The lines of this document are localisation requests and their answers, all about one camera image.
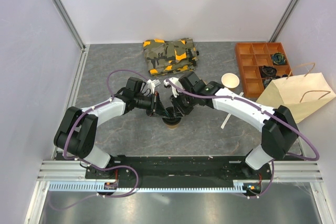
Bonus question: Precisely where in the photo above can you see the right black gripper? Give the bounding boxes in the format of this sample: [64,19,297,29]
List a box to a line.
[169,89,197,118]

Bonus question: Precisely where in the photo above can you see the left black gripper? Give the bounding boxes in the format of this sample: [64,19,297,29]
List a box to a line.
[134,92,170,119]

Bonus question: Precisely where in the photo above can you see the black plastic cup lid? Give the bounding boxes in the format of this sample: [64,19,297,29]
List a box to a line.
[162,117,182,124]

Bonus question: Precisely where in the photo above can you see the brown paper coffee cup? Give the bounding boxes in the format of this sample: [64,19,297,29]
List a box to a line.
[166,123,179,129]

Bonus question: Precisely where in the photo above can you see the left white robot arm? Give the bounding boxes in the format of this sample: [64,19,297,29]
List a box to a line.
[54,77,173,178]

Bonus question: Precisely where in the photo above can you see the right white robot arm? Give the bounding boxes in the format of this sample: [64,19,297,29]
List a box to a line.
[164,72,298,179]

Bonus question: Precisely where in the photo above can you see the white paper straw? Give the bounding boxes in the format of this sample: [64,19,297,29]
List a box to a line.
[220,92,244,130]

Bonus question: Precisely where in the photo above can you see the camouflage folded cloth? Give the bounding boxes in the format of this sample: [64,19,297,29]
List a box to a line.
[142,38,200,76]

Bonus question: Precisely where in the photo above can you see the orange compartment tray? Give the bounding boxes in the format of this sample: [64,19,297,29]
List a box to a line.
[235,42,291,98]

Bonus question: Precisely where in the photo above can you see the blue green rubber bands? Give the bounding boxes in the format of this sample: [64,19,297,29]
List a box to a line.
[271,52,286,66]

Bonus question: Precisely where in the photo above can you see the brown paper bag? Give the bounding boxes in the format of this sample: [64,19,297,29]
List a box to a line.
[257,70,335,123]

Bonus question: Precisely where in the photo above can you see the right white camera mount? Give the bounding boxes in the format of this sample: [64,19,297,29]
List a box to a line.
[164,77,184,98]

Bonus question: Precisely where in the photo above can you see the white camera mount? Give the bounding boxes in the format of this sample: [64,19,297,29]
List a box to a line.
[164,77,184,98]
[146,79,161,94]

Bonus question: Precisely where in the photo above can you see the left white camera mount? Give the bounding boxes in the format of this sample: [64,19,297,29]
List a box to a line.
[146,79,161,94]

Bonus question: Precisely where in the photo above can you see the aluminium cable duct rail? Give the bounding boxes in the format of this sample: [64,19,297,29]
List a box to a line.
[48,181,260,193]

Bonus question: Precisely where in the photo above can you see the right aluminium frame post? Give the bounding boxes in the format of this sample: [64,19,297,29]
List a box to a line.
[268,0,300,42]

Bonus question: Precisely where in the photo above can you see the aluminium frame post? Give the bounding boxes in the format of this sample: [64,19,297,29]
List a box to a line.
[268,0,300,42]
[52,0,86,50]

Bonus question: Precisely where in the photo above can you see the left aluminium frame post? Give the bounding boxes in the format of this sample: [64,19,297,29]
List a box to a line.
[52,0,86,50]

